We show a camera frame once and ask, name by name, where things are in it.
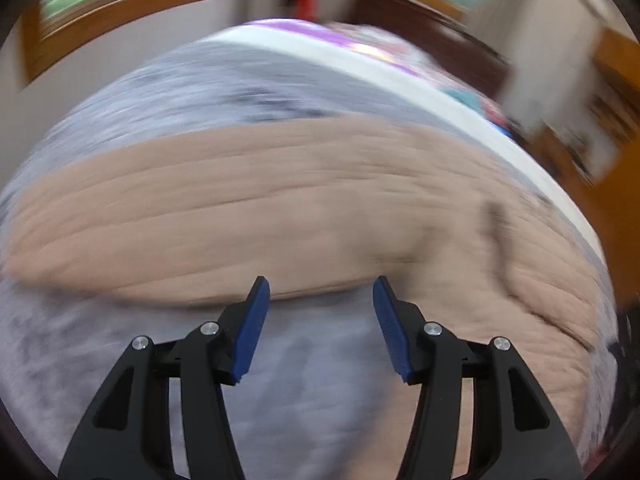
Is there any beige quilted down coat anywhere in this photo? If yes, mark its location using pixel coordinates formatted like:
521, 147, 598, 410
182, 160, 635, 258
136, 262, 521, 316
1, 115, 615, 479

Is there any grey floral quilted bedspread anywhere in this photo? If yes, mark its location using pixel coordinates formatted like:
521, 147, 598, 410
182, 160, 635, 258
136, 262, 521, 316
1, 20, 620, 479

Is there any orange wooden wardrobe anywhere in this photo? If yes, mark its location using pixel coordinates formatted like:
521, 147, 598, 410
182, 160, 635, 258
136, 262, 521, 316
528, 28, 639, 307

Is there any dark wooden headboard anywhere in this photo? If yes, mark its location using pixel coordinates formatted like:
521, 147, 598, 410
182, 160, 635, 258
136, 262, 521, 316
346, 0, 511, 100

